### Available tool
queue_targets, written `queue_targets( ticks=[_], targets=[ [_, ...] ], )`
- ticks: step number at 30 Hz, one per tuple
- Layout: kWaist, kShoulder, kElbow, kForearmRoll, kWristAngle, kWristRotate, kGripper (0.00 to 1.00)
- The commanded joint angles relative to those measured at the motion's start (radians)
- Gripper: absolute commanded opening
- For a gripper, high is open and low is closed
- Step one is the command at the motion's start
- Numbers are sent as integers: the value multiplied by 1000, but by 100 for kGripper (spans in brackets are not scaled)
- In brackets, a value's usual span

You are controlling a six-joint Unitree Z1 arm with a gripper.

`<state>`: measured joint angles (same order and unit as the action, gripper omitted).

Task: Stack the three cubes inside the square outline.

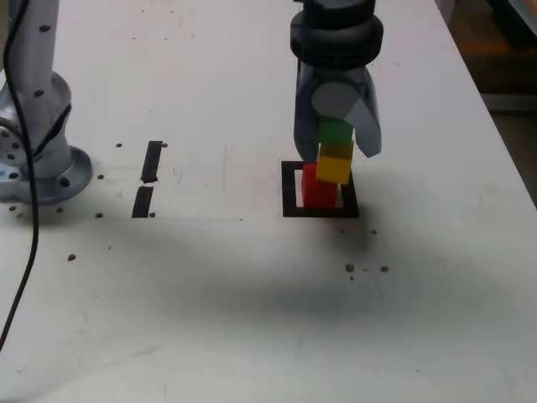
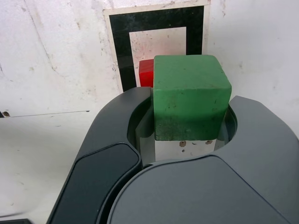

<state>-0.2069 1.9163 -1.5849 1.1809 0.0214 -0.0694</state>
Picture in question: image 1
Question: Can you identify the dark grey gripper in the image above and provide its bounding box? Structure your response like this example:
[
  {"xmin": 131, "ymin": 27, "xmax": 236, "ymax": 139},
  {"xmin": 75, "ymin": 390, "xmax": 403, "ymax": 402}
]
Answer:
[{"xmin": 292, "ymin": 60, "xmax": 383, "ymax": 163}]

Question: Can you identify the green cube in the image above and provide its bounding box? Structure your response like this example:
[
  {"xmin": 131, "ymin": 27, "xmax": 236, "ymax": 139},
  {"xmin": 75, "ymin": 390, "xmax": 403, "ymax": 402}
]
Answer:
[{"xmin": 318, "ymin": 118, "xmax": 353, "ymax": 146}]

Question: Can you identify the yellow cube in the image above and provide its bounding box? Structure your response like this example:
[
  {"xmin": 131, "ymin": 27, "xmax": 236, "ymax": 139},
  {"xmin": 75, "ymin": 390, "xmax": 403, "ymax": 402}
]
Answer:
[{"xmin": 315, "ymin": 140, "xmax": 355, "ymax": 185}]

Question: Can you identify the red cube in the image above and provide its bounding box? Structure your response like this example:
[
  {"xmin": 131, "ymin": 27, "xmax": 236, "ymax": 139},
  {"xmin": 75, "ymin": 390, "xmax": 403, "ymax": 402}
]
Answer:
[{"xmin": 300, "ymin": 163, "xmax": 339, "ymax": 209}]

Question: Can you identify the black tape square outline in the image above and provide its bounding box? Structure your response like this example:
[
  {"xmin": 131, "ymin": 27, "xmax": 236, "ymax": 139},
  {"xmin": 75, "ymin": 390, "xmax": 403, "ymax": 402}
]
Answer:
[{"xmin": 280, "ymin": 160, "xmax": 361, "ymax": 219}]

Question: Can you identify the black tape strip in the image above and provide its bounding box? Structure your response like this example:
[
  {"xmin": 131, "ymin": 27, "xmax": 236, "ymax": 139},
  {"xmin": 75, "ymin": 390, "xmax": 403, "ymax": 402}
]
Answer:
[{"xmin": 131, "ymin": 140, "xmax": 164, "ymax": 219}]

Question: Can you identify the black cable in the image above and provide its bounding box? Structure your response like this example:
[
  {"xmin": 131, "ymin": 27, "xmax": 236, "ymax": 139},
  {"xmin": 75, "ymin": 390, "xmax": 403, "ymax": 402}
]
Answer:
[{"xmin": 0, "ymin": 0, "xmax": 39, "ymax": 349}]

